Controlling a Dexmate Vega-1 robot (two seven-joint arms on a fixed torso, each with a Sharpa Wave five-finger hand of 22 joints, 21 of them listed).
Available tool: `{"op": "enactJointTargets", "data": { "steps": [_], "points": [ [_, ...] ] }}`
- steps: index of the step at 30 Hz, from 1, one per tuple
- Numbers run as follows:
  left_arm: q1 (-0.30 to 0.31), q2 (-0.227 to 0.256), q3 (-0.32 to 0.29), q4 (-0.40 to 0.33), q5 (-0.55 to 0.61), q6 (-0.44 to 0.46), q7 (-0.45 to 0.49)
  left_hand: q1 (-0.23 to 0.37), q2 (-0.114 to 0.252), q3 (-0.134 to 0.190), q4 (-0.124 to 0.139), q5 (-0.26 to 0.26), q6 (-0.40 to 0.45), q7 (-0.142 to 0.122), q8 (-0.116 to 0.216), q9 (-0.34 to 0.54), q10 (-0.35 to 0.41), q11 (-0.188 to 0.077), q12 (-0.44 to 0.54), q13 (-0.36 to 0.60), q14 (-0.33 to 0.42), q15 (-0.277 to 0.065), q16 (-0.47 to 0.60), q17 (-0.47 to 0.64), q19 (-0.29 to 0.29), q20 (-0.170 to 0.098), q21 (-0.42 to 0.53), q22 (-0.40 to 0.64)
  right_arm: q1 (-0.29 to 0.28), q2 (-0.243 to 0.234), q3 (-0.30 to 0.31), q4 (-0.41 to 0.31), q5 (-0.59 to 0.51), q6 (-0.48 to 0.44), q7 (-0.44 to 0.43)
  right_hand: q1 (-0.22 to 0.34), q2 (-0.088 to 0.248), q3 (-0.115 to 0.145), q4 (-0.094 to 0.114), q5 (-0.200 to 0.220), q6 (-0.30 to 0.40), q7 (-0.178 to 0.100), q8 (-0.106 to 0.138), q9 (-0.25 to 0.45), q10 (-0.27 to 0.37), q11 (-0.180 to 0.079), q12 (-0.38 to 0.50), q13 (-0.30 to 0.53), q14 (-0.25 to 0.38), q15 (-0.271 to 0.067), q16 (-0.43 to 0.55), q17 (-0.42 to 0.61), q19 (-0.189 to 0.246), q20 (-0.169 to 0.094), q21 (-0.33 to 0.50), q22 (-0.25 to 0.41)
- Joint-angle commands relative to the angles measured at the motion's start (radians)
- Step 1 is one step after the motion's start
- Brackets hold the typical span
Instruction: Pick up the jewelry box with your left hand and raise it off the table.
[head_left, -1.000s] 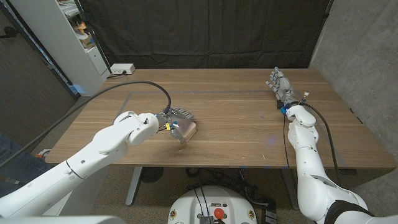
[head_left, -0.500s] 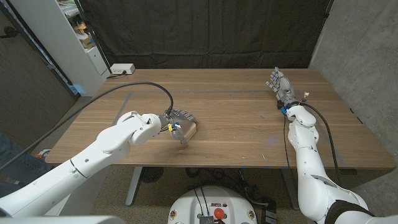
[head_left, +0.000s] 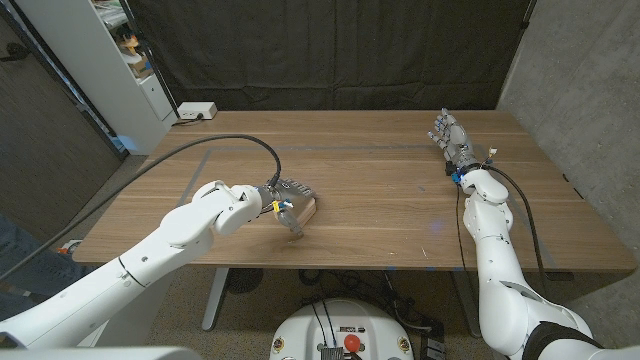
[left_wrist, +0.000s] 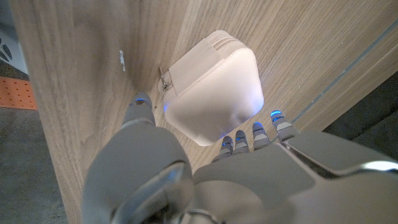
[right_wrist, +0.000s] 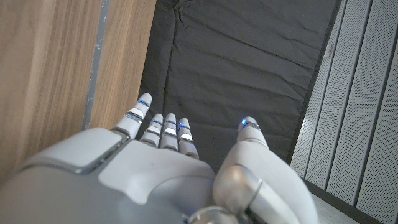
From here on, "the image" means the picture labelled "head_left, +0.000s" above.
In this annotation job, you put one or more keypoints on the black backdrop stand pole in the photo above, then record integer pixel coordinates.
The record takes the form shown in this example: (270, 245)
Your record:
(155, 72)

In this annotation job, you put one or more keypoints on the person's leg in jeans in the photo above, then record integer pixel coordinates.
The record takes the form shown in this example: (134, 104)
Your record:
(35, 280)

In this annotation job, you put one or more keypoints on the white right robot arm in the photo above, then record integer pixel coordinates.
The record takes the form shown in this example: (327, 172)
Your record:
(495, 260)

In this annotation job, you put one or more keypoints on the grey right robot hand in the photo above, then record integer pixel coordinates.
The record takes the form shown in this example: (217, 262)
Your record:
(457, 142)

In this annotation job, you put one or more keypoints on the brown cardboard box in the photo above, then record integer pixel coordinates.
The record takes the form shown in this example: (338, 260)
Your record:
(140, 65)

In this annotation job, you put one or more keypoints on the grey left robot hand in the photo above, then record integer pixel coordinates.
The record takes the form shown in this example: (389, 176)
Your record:
(292, 200)

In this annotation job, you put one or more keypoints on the pink square jewelry box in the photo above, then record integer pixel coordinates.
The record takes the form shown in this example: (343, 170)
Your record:
(310, 212)

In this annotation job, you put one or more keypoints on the white power strip box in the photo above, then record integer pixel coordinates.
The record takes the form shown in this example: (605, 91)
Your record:
(196, 110)

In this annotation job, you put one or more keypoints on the round black floor fan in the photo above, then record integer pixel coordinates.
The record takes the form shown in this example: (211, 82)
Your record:
(244, 280)

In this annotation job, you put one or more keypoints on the white shelf cabinet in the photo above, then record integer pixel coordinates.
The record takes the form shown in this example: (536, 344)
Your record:
(95, 65)

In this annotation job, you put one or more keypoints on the red emergency stop button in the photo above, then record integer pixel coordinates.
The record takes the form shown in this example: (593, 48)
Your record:
(352, 343)

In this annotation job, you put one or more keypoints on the orange white floor item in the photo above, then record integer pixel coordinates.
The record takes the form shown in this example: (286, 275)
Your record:
(70, 247)

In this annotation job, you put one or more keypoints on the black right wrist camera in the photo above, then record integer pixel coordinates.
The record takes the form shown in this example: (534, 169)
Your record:
(451, 168)

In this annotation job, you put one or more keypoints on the yellow toy figure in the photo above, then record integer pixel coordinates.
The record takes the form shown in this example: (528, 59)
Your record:
(130, 45)

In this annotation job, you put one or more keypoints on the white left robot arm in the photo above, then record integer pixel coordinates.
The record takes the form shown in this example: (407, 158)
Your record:
(150, 260)

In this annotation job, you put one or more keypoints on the black fabric backdrop curtain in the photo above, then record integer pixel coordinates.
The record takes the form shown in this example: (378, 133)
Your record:
(340, 50)

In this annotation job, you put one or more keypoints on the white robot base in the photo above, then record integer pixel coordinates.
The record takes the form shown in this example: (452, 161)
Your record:
(305, 330)

